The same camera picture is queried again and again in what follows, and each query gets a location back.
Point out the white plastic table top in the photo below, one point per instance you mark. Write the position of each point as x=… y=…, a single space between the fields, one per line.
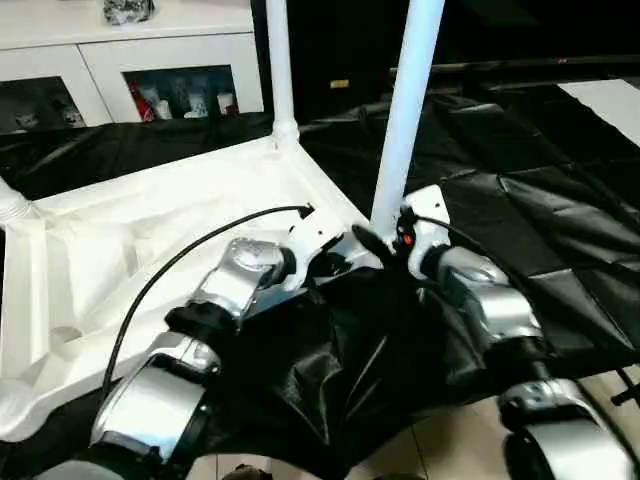
x=130 y=230

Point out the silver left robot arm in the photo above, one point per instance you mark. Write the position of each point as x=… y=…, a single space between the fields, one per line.
x=200 y=340

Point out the black table mat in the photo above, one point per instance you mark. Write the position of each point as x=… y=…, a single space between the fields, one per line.
x=500 y=240

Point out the small yellow label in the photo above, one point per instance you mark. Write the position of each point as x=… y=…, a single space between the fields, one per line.
x=340 y=84

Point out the black low cabinet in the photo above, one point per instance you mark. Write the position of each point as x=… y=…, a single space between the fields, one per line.
x=500 y=45

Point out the white flat sheet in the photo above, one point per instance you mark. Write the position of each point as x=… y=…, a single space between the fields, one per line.
x=605 y=100

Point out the white glass-door cabinet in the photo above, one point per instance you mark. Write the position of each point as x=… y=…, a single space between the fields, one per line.
x=130 y=60

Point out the clear crystal trophy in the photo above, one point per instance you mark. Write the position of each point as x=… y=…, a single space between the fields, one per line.
x=128 y=10

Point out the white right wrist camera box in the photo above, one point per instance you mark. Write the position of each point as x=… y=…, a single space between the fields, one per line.
x=428 y=215

